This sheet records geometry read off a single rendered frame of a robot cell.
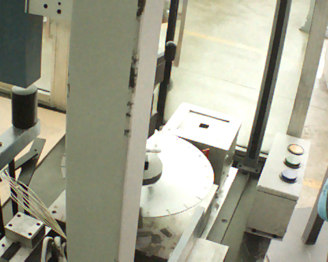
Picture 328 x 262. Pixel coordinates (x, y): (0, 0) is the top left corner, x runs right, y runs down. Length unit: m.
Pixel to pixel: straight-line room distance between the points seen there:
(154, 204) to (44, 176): 0.47
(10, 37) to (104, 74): 0.57
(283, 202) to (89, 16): 1.04
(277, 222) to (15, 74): 0.75
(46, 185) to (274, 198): 0.59
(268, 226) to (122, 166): 1.03
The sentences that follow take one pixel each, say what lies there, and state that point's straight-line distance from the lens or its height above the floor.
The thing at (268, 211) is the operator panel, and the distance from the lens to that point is 1.28.
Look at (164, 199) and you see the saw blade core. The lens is 1.06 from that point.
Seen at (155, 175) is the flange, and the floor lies 0.96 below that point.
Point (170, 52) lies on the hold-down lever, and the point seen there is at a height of 1.26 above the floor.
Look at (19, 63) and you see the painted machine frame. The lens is 0.84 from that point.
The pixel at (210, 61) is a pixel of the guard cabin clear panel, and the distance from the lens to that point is 1.49.
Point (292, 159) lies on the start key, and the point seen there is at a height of 0.91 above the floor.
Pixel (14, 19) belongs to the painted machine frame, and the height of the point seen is 1.33.
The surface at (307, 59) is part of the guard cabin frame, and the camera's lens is 1.40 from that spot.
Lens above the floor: 1.60
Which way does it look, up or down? 31 degrees down
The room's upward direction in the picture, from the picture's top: 8 degrees clockwise
